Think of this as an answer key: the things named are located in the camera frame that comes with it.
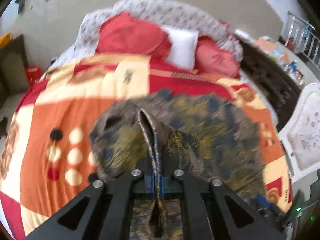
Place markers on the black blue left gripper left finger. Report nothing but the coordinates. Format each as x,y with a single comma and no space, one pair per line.
101,211

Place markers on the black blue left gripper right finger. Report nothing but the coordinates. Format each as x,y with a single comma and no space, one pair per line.
211,210

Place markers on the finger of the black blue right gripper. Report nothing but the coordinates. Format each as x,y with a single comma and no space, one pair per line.
268,210

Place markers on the brown blue floral garment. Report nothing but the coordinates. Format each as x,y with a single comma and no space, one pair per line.
205,135

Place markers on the white floral upholstered chair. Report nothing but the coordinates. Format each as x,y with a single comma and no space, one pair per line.
300,135

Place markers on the orange red cream blanket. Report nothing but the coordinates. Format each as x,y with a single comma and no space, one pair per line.
48,156

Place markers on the dark carved wooden cabinet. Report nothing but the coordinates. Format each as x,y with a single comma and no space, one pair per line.
276,86

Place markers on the small red heart pillow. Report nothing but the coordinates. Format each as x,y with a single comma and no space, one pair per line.
210,58

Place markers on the red box on floor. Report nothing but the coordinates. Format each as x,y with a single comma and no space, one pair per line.
33,74

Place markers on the dark wooden side table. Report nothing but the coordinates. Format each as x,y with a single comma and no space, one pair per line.
13,65

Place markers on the white square pillow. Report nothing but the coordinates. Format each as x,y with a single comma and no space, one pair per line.
183,47

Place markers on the large red heart pillow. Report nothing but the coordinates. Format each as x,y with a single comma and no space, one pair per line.
124,34

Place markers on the floral grey headboard cushion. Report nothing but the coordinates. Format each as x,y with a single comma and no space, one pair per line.
163,12

